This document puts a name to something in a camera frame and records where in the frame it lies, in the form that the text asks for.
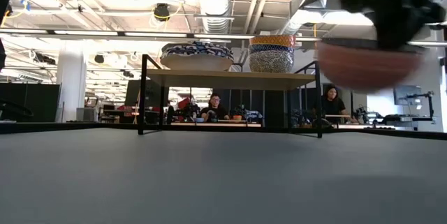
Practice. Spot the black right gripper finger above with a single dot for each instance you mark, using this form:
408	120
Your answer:
396	32

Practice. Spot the teal bowl with terracotta outside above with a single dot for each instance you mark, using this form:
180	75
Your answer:
366	65

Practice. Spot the yellow patterned bowl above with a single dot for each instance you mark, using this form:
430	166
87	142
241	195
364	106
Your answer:
272	39

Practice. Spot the dark blue patterned bowl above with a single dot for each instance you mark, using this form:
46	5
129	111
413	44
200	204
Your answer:
271	48

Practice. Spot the grey white patterned bowl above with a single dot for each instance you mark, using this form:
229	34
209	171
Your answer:
271	63

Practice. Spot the blue white patterned plate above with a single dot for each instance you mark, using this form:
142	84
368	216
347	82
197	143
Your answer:
195	64
195	49

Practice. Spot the grey background monitor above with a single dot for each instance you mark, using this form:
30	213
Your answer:
408	95

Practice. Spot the person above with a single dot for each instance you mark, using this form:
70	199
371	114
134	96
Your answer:
214	107
333	103

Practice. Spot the long ceiling strip light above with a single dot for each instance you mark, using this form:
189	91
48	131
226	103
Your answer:
87	33
223	36
155	34
24	31

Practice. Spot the wooden background desk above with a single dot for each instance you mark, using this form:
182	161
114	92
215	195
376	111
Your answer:
216	124

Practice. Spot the dark blue-grey table mat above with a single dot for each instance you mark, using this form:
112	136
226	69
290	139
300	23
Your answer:
209	178

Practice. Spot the black background monitor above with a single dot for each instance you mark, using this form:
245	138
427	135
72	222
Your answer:
146	93

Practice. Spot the white pillar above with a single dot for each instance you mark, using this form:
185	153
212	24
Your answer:
71	81

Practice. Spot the black partition panel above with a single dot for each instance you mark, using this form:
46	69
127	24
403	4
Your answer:
31	102

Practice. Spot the wooden shelf with black frame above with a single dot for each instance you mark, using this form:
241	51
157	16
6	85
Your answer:
227	79

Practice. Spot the black metal rig frame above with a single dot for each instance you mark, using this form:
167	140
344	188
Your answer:
70	126

